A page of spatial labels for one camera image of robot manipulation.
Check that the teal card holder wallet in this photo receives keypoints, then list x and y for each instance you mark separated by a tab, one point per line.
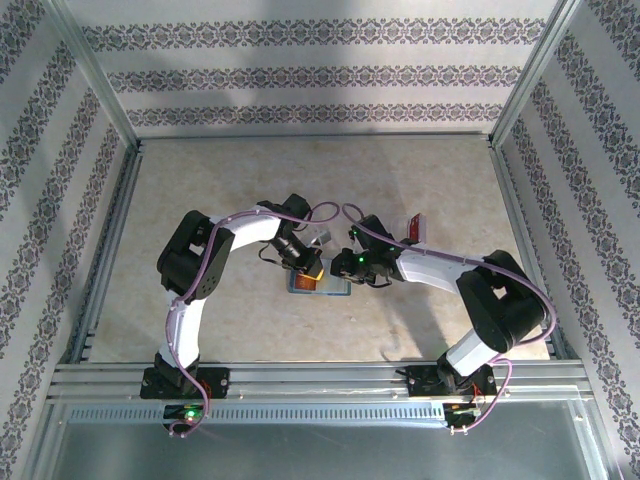
335	289

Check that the aluminium frame post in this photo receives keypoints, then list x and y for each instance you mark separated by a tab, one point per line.
97	65
534	65

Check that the aluminium cross rail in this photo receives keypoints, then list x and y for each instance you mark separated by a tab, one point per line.
320	136

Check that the aluminium mounting rail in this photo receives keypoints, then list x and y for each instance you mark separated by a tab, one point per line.
320	380

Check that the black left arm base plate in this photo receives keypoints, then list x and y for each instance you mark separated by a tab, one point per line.
220	382

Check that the aluminium side rail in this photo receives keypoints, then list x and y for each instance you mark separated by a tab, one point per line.
525	250
112	250

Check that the grey metal panel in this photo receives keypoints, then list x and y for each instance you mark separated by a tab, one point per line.
320	455

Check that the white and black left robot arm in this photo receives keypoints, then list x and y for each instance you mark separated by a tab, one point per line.
250	232

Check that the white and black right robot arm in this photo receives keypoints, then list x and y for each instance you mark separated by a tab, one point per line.
430	270

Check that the clear acrylic card stand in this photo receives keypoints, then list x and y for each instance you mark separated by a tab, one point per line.
400	222

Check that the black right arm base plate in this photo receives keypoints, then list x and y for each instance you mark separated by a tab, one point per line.
420	382

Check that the red VIP chip card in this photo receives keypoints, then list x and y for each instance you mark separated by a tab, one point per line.
304	284

